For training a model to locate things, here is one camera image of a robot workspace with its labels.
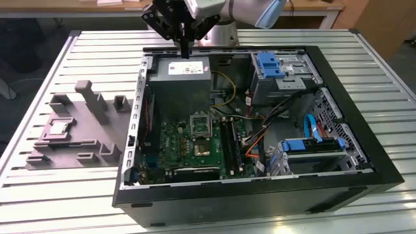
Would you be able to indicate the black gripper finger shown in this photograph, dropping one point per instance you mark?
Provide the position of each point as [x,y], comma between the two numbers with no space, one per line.
[208,24]
[150,17]

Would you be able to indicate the silver CPU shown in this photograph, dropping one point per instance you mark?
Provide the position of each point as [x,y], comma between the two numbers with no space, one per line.
[59,128]

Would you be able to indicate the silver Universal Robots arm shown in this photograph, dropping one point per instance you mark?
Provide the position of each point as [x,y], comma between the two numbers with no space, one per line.
[220,34]

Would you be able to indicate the CPU socket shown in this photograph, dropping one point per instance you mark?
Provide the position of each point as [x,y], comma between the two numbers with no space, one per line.
[202,149]

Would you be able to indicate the white box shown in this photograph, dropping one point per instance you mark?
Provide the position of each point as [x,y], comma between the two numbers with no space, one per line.
[111,3]

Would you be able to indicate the blue plastic drive latch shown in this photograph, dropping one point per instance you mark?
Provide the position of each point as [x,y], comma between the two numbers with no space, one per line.
[268,64]

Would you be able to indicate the grey Dell power supply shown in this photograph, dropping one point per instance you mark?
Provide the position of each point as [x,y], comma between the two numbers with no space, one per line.
[182,97]

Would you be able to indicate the silver metal drive cage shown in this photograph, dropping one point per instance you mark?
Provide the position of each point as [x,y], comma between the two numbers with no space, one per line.
[290,85]

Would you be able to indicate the black chair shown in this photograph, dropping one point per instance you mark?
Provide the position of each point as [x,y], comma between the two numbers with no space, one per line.
[23,48]

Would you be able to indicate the grey parts rack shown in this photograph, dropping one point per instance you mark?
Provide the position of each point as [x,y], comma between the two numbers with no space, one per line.
[87,122]

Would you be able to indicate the black RAM slot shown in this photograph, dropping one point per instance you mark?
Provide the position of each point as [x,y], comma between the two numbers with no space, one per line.
[227,146]
[238,146]

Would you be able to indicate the green motherboard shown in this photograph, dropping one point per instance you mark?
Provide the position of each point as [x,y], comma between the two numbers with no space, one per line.
[172,148]

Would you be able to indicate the white stand leg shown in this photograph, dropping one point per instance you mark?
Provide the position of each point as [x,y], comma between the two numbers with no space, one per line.
[7,90]

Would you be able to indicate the wooden cabinet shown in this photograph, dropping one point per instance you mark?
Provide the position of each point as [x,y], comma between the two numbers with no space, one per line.
[383,24]

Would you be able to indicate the hard disk in blue carrier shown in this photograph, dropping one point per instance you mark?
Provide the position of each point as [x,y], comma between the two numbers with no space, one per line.
[294,145]

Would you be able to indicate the RAM stick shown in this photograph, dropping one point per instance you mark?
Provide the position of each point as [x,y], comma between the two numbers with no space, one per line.
[74,145]

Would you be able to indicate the long blue expansion slot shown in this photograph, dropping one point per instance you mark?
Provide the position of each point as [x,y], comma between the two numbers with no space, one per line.
[152,162]

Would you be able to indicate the Nvidia graphics card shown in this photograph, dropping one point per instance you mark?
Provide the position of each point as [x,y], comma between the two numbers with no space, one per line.
[195,171]

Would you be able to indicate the metal disk bay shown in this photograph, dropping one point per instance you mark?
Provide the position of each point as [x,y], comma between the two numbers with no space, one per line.
[315,155]

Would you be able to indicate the black PC case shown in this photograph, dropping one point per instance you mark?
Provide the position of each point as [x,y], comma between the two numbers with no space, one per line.
[227,207]

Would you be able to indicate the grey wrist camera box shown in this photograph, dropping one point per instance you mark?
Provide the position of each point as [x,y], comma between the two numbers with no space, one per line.
[204,8]

